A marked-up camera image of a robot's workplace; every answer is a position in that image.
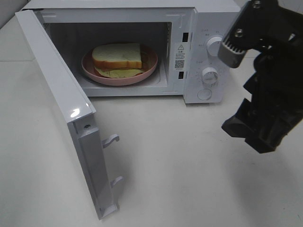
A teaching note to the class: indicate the white warning label sticker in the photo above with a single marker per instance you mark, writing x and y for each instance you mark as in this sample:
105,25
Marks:
180,56

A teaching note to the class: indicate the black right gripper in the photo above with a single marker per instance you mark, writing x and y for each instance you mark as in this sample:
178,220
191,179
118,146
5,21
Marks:
276,88

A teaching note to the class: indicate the pink round plate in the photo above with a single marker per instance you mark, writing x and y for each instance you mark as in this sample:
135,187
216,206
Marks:
149,59

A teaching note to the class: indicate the white microwave oven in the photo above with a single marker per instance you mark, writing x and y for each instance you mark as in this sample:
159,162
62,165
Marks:
77,26

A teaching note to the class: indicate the white microwave door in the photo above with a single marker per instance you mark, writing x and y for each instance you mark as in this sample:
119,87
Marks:
76,110

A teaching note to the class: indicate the white upper microwave knob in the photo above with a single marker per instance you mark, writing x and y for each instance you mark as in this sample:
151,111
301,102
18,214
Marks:
213,45

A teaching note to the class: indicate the white lower timer knob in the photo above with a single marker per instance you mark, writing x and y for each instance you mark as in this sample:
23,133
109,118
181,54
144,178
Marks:
209,76

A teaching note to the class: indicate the yellow egg sheet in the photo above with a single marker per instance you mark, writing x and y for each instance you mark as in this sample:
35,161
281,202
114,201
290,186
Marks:
118,73

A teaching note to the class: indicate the round door release button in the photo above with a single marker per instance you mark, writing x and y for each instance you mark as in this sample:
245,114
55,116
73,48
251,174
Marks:
204,94

